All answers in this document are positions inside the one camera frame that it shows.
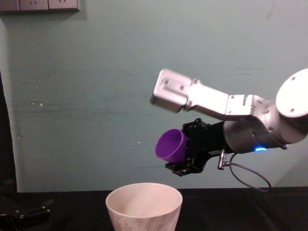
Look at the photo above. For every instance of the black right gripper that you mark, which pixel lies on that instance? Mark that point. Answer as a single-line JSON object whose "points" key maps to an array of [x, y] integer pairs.
{"points": [[209, 142]]}

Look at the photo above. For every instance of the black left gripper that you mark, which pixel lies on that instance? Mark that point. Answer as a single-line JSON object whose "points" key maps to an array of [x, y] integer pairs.
{"points": [[12, 220]]}

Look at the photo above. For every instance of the purple plastic cup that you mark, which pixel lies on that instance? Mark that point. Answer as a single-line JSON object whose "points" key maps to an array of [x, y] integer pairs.
{"points": [[172, 155]]}

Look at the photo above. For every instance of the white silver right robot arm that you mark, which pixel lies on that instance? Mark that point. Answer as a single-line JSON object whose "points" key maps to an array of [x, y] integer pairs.
{"points": [[240, 108]]}

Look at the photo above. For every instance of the black hanging curtain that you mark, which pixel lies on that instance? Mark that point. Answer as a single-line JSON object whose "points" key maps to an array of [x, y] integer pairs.
{"points": [[7, 144]]}

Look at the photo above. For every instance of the black table cloth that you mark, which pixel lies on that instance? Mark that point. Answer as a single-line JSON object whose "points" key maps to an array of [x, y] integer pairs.
{"points": [[240, 211]]}

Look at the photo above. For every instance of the white patterned bowl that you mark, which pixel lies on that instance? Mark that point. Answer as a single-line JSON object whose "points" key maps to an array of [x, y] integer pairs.
{"points": [[144, 220]]}

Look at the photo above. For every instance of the grey wall socket panel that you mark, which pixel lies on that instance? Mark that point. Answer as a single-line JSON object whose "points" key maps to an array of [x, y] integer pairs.
{"points": [[36, 4]]}

